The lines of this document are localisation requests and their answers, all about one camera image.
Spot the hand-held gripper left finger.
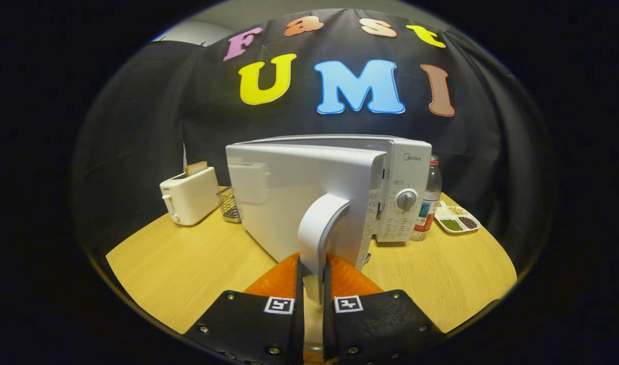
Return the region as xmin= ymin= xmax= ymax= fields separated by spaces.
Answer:
xmin=184 ymin=252 xmax=306 ymax=365

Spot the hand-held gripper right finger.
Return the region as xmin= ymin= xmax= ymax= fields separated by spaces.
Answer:
xmin=322 ymin=253 xmax=447 ymax=365

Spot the white microwave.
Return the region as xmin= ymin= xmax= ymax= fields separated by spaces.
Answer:
xmin=225 ymin=134 xmax=433 ymax=305

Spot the clear plastic water bottle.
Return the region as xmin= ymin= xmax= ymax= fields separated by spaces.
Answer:
xmin=411 ymin=156 xmax=443 ymax=241

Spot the white toaster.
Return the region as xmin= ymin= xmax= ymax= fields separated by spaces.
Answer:
xmin=160 ymin=166 xmax=220 ymax=226

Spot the white divided snack tray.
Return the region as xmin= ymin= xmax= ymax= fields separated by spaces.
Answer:
xmin=434 ymin=201 xmax=481 ymax=235

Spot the black backdrop cloth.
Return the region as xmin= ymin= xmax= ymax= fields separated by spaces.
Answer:
xmin=71 ymin=8 xmax=558 ymax=264

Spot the wire mesh basket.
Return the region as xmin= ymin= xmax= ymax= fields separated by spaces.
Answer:
xmin=217 ymin=186 xmax=242 ymax=224

